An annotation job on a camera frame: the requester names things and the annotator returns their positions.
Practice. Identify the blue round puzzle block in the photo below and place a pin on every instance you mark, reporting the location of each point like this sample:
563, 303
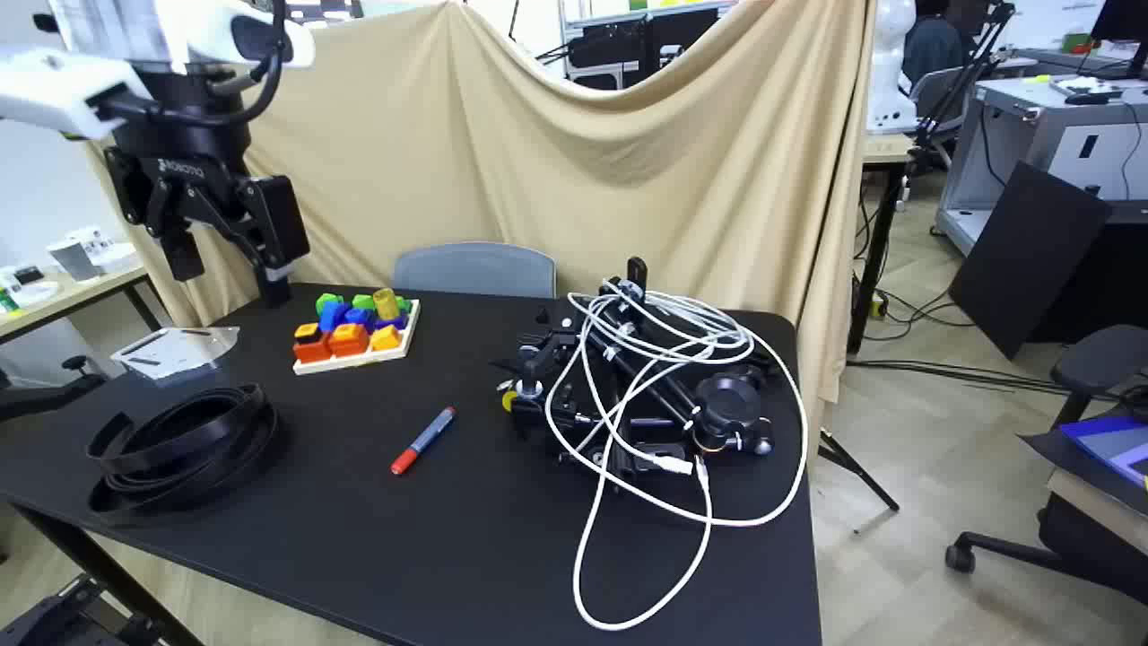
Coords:
363, 322

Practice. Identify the orange puzzle block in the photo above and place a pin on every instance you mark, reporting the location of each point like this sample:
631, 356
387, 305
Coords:
349, 338

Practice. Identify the green star puzzle block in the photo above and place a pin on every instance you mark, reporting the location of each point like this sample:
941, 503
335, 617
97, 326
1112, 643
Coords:
325, 298

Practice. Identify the blue bar puzzle block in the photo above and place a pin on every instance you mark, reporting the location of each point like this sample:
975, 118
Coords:
330, 317

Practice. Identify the light wooden table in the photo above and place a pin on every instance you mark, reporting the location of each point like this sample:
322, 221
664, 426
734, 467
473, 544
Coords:
66, 291

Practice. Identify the yellow cylinder puzzle block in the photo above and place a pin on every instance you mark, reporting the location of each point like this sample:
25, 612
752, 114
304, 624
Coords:
384, 303

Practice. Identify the red puzzle block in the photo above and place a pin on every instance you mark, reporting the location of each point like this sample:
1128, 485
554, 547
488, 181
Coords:
308, 349

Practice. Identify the small yellow puzzle block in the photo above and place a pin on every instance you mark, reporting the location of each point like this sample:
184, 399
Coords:
305, 332

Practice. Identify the wooden side desk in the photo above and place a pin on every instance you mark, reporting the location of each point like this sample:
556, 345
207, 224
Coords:
887, 148

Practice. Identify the black chair armrest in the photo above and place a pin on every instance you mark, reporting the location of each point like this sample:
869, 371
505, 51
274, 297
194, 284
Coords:
48, 389

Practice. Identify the black camera rig pile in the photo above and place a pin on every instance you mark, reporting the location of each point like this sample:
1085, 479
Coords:
720, 413

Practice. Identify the grey chair backrest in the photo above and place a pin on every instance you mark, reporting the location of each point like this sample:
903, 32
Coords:
478, 271

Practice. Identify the blue folder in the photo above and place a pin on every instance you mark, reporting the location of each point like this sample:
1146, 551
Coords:
1112, 441

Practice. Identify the white shape puzzle board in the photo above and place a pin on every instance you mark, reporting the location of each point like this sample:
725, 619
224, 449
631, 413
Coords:
357, 356

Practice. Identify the black flat panel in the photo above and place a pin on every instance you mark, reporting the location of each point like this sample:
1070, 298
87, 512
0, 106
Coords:
1028, 258

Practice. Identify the grey cabinet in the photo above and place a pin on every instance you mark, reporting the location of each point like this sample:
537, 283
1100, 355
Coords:
1043, 131

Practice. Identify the black office chair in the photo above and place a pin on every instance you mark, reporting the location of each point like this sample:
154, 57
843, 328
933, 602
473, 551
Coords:
1094, 362

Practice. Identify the beige cloth curtain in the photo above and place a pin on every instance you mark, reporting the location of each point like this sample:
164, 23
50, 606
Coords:
540, 156

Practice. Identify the blue pen with red cap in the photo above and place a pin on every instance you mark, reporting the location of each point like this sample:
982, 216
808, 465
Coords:
421, 442

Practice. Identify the grey office chair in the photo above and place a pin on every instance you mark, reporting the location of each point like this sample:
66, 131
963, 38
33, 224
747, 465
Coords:
939, 95

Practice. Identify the yellow square puzzle block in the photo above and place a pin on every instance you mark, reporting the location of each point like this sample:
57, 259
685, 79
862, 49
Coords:
384, 338

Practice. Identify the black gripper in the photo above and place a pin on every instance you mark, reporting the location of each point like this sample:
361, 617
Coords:
181, 148

